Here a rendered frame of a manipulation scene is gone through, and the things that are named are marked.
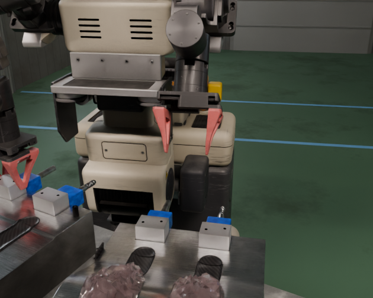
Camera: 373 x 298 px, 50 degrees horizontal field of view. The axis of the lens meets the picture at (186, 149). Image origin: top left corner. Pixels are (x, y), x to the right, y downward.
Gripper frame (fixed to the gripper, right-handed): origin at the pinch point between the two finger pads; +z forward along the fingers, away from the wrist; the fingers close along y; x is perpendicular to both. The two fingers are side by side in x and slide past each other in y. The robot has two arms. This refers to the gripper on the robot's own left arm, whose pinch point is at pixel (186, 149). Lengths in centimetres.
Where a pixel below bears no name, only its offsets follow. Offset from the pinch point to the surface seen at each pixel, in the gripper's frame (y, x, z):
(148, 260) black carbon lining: -4.3, -3.7, 18.3
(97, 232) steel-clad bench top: -18.0, 10.0, 16.8
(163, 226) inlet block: -2.9, -0.6, 13.1
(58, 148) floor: -138, 238, -10
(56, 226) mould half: -19.8, -4.6, 14.1
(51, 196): -22.8, -1.4, 9.5
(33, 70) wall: -270, 420, -119
